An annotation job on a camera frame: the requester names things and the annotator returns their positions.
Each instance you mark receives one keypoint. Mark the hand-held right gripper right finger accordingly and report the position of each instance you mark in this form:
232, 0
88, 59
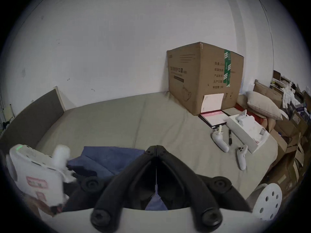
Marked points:
194, 190

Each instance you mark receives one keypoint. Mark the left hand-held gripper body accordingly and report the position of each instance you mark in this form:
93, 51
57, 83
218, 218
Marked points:
36, 169

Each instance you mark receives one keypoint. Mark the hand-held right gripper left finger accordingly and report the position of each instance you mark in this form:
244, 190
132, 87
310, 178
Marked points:
114, 193

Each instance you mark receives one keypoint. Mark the dark blue shirt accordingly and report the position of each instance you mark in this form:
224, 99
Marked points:
107, 158

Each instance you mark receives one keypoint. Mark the person's left hand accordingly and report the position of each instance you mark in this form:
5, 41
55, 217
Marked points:
40, 204

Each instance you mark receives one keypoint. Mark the dark padded headboard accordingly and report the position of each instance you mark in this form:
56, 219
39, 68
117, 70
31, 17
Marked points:
31, 120

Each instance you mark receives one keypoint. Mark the white hand controller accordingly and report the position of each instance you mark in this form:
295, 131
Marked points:
220, 141
241, 119
242, 158

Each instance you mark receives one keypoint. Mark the black pen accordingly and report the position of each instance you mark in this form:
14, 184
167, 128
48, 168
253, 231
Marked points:
230, 137

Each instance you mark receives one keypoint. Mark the white perforated round stool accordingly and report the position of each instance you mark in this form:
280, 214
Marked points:
268, 201

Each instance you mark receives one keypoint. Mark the black folder with pink paper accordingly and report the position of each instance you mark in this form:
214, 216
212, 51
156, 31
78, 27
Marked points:
213, 118

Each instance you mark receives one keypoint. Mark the bed with beige sheet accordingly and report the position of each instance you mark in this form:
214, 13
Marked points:
145, 120

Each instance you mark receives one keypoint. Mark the long white open box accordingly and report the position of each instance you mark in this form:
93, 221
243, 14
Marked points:
250, 132

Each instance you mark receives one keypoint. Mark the white paper sheet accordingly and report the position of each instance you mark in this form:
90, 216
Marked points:
212, 103

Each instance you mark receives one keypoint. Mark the beige pillow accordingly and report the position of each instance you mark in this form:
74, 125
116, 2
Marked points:
263, 104

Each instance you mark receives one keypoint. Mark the pile of brown cartons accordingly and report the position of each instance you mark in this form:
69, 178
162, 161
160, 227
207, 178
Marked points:
289, 130

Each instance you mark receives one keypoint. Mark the large brown carton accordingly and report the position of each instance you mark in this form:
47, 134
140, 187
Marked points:
201, 76

